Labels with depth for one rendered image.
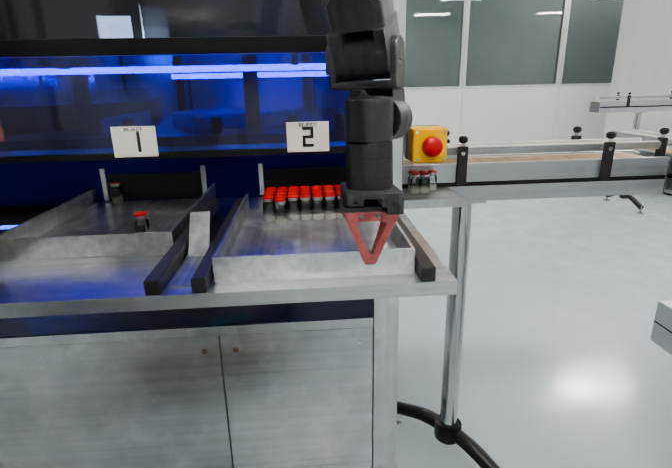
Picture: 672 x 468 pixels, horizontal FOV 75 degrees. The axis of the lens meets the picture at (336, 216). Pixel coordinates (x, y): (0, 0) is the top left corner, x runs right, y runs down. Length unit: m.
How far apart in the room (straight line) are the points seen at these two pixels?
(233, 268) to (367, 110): 0.26
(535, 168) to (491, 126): 4.85
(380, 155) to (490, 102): 5.47
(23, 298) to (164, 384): 0.57
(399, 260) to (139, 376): 0.76
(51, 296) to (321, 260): 0.33
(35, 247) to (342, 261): 0.46
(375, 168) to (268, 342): 0.65
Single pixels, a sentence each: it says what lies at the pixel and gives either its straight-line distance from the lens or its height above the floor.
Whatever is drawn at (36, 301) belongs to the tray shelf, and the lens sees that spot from 0.65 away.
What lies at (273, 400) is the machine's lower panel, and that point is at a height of 0.39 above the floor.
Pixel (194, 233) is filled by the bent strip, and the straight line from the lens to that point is 0.70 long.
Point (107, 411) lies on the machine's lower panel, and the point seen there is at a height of 0.39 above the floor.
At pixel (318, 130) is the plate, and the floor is 1.03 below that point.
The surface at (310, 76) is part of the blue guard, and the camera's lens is 0.90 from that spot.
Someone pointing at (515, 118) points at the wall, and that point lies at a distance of 6.12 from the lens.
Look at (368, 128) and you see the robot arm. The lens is 0.51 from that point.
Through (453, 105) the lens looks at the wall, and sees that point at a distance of 5.81.
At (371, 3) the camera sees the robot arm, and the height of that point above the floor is 1.20.
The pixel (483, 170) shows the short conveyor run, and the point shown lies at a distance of 1.11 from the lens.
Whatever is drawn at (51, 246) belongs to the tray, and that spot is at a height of 0.90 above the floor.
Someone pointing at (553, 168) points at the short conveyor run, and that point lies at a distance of 1.19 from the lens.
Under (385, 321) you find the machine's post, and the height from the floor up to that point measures 0.59.
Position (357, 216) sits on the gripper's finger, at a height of 0.97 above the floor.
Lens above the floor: 1.12
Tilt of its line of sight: 17 degrees down
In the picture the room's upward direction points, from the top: 1 degrees counter-clockwise
